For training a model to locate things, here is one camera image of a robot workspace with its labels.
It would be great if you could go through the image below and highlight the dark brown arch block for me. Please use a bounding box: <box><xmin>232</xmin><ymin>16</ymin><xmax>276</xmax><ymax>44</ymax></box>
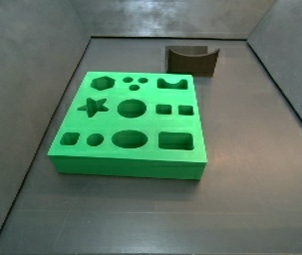
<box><xmin>165</xmin><ymin>46</ymin><xmax>220</xmax><ymax>77</ymax></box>

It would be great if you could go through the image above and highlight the green shape sorter board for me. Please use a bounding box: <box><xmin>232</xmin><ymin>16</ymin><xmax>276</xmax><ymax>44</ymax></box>
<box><xmin>48</xmin><ymin>72</ymin><xmax>208</xmax><ymax>179</ymax></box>

